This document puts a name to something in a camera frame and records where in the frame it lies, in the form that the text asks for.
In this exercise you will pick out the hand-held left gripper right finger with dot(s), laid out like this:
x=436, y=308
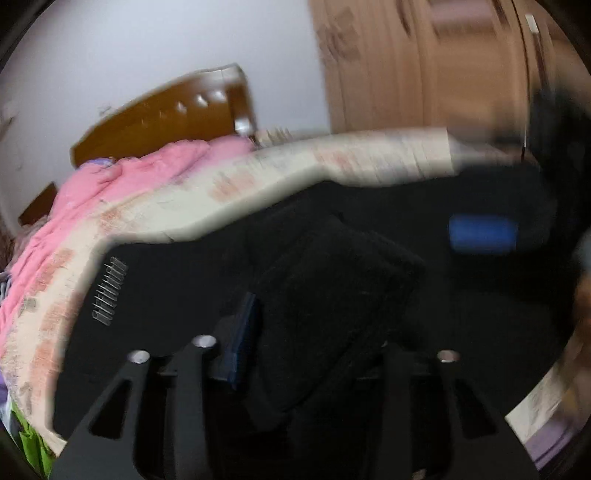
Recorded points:
x=443, y=406

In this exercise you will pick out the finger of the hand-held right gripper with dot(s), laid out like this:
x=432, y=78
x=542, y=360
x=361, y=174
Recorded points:
x=482, y=233

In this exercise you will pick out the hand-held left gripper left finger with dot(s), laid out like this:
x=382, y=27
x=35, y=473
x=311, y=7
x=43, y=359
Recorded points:
x=242, y=341

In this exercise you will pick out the black pants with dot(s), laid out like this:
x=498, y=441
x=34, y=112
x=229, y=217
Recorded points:
x=323, y=286

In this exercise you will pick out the light wooden wardrobe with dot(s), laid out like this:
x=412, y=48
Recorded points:
x=415, y=69

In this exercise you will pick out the bed with floral sheet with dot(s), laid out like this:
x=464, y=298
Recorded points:
x=277, y=166

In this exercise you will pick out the pink quilt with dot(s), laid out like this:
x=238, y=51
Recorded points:
x=92, y=203

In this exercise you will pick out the bright green cloth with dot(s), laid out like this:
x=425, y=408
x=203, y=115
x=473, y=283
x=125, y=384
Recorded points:
x=32, y=443

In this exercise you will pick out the wooden headboard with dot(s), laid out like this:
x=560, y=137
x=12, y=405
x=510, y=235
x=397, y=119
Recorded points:
x=175, y=115

